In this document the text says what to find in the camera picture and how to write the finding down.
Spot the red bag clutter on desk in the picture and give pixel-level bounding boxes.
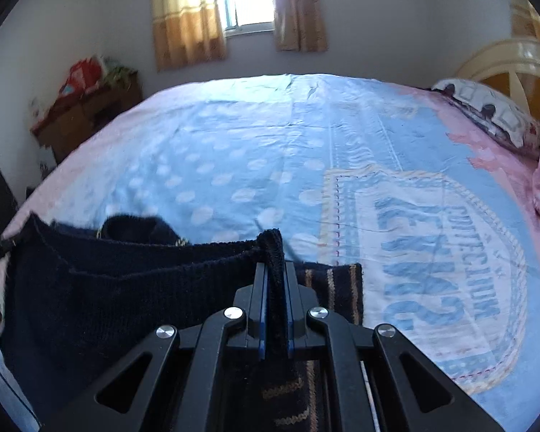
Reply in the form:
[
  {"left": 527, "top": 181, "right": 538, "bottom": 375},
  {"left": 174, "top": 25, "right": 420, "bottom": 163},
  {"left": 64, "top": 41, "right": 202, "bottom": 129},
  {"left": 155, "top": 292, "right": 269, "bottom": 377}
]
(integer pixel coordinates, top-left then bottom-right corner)
[{"left": 59, "top": 56, "right": 106, "bottom": 96}]

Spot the cream and orange headboard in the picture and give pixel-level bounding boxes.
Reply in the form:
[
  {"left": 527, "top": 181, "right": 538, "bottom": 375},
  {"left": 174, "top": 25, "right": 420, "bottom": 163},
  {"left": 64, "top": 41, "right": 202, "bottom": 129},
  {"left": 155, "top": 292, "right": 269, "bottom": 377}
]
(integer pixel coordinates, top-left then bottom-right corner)
[{"left": 456, "top": 38, "right": 540, "bottom": 132}]

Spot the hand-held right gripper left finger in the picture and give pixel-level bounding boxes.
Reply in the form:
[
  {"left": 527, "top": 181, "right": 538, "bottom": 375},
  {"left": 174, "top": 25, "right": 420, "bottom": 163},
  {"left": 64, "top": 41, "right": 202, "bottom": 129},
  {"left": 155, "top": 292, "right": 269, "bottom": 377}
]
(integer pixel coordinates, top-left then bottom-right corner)
[{"left": 40, "top": 263, "right": 268, "bottom": 432}]

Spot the green cloth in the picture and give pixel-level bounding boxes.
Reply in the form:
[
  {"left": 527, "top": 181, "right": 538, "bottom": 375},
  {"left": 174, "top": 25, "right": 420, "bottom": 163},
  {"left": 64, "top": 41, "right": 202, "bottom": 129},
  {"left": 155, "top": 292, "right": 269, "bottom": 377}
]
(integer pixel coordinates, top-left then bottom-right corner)
[{"left": 101, "top": 58, "right": 139, "bottom": 87}]

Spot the white patterned pillow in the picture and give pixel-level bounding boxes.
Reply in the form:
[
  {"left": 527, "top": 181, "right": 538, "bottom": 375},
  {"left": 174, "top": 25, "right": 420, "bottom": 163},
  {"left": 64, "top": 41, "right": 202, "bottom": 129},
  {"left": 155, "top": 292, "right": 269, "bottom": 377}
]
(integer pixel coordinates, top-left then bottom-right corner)
[{"left": 432, "top": 78, "right": 540, "bottom": 150}]

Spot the brown wooden desk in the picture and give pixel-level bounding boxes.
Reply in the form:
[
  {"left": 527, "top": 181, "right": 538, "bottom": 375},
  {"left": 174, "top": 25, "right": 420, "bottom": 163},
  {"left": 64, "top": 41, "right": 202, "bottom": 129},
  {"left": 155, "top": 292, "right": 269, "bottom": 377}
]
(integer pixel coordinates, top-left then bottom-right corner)
[{"left": 31, "top": 69, "right": 144, "bottom": 166}]

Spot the bed with light sheet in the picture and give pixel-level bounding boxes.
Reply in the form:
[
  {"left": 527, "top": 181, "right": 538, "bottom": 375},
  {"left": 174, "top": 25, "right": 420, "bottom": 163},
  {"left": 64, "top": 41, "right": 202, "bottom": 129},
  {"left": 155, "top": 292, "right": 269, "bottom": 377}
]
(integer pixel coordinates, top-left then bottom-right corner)
[{"left": 2, "top": 73, "right": 540, "bottom": 432}]

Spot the yellow curtain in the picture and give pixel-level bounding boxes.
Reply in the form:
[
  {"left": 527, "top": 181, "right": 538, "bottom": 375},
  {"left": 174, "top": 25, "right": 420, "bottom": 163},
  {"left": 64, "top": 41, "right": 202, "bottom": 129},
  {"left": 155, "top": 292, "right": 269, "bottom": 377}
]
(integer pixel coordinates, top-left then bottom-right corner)
[
  {"left": 150, "top": 0, "right": 229, "bottom": 72},
  {"left": 271, "top": 0, "right": 329, "bottom": 53},
  {"left": 508, "top": 0, "right": 540, "bottom": 51}
]

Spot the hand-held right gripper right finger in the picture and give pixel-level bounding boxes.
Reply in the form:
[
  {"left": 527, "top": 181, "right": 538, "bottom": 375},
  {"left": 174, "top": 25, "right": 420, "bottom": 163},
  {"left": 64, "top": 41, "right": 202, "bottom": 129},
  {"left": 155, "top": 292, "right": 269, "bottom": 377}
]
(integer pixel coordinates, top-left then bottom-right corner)
[{"left": 284, "top": 261, "right": 505, "bottom": 432}]

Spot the navy patterned knit sweater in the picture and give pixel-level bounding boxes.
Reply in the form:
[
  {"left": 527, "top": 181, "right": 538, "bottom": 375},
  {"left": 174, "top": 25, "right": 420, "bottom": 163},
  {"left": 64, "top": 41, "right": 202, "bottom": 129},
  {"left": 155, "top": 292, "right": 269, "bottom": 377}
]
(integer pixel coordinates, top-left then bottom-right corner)
[{"left": 0, "top": 213, "right": 365, "bottom": 432}]

